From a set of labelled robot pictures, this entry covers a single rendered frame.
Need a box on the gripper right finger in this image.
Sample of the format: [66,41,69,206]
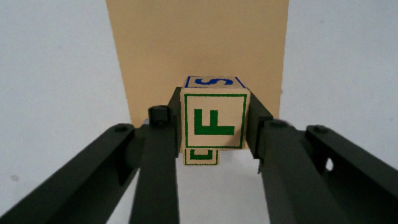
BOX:
[246,87,398,224]

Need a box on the tan square mat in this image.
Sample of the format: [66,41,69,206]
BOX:
[104,0,289,128]

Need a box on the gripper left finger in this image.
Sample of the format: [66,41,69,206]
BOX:
[0,87,182,224]

